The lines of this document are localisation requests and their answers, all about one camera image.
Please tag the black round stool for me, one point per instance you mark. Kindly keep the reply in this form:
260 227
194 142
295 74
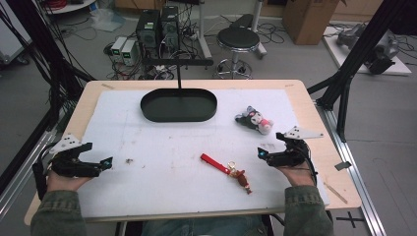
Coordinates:
238 38

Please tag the person's legs in jeans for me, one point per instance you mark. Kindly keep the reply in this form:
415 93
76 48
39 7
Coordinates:
203 227

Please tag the black tape piece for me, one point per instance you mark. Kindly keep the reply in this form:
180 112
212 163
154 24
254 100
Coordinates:
342 165

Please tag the person's right hand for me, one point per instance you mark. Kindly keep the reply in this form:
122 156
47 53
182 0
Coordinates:
300 177

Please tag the clear plastic bag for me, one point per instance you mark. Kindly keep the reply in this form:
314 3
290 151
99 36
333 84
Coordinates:
106 19

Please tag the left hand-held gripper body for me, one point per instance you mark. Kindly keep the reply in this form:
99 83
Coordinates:
75 167

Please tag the black computer tower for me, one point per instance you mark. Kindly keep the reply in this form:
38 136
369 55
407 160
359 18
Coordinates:
169 26
148 29

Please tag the grey power supply unit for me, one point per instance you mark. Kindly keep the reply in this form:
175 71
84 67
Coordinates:
118 47
129 52

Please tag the white floor board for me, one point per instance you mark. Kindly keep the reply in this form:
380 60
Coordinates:
334 49

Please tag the grey metal desk leg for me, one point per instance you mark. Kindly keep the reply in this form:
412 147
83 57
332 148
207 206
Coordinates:
257 19
204 36

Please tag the black metal frame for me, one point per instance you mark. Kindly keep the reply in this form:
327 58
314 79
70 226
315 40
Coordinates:
357 49
42 46

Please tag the black oval tray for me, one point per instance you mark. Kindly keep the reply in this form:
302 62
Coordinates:
178 106

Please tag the grey and black device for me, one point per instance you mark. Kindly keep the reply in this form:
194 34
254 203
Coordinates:
382 52

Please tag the white round table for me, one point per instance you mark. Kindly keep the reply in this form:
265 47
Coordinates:
70 6

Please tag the brown cardboard box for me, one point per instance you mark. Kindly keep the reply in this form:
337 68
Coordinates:
308 19

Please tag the person's left hand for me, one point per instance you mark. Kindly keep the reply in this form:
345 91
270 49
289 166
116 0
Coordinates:
62 184

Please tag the black T-shaped stand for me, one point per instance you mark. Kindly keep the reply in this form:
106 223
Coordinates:
178 62

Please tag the aluminium rail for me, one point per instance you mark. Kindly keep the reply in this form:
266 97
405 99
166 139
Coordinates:
357 183
23 170

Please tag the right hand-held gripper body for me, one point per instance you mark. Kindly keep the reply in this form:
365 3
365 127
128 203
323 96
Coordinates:
290 159

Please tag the black and pink plush toy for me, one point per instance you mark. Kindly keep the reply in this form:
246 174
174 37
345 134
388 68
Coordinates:
257 120

